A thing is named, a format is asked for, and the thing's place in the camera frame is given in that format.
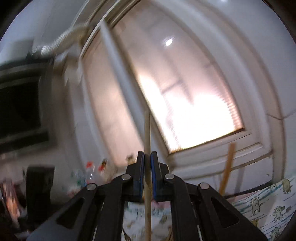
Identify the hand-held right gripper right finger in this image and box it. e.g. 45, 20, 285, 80
150, 151, 269, 241

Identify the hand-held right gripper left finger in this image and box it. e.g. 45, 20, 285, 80
25, 151, 146, 241

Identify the dark range hood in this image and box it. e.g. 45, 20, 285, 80
0, 58, 57, 151

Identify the single bamboo chopstick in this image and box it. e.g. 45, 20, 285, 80
144, 111, 152, 241

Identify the bunch of wooden chopsticks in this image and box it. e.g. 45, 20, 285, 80
218, 142, 237, 195

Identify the cat printed cloth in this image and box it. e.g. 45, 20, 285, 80
122, 175, 296, 241

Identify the clear oil bottle red cap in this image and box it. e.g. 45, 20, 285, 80
81, 161, 96, 188

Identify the white flexible exhaust duct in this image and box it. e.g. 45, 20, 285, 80
32, 21, 90, 58

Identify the white frosted window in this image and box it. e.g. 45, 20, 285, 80
79, 0, 287, 186

